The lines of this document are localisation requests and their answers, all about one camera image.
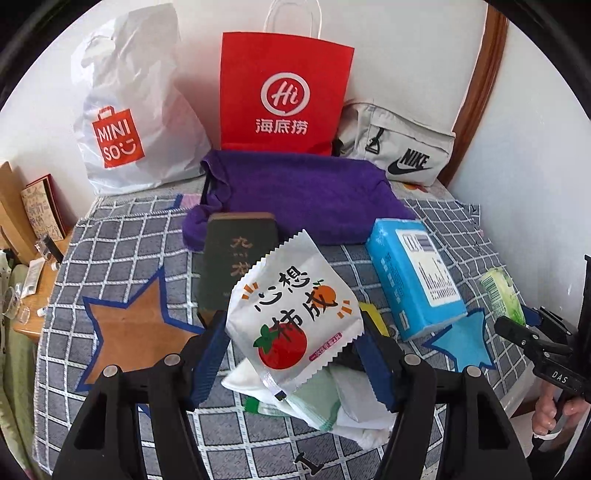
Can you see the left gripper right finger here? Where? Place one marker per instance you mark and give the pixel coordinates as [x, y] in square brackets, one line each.
[380, 356]

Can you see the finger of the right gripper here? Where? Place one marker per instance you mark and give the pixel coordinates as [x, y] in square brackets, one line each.
[534, 347]
[547, 321]

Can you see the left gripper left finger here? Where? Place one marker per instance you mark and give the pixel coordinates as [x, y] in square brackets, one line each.
[202, 356]

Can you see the yellow black pouch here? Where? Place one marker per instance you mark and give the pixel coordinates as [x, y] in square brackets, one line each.
[376, 317]

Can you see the white green sock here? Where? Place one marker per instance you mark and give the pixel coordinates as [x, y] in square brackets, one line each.
[337, 399]

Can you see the white tomato snack packet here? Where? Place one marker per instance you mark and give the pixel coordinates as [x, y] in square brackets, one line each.
[291, 315]

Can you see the green wet wipe pack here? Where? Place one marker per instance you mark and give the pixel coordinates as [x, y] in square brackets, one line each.
[503, 297]

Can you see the green sachet packet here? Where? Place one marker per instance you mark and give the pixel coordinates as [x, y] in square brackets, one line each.
[254, 406]

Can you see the person right hand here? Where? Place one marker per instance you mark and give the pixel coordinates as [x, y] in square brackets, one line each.
[545, 417]

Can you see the brown paper star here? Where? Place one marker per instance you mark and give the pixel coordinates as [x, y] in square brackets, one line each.
[134, 334]

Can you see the blue paper star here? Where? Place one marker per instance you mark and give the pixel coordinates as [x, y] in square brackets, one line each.
[464, 343]

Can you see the blue tissue pack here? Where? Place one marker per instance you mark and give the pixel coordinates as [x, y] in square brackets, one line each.
[418, 286]

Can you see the grey checked cloth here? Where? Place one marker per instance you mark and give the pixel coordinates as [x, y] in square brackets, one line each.
[118, 247]

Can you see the dark green tea tin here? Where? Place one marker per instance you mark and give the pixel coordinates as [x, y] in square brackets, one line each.
[233, 243]

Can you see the wooden nightstand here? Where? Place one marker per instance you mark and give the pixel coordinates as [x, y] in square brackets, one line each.
[31, 316]

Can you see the purple towel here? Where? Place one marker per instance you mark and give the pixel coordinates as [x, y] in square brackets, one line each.
[337, 200]

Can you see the grey Nike waist bag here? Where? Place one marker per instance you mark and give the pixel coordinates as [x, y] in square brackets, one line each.
[407, 150]

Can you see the wooden headboard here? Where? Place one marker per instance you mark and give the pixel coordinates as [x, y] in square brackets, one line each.
[15, 226]

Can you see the white Miniso plastic bag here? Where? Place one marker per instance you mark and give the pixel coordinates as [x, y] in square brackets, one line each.
[135, 131]

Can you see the red paper shopping bag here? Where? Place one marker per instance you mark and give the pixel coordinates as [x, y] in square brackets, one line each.
[281, 92]

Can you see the brown wooden door frame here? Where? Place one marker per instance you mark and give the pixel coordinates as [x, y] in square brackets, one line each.
[479, 90]

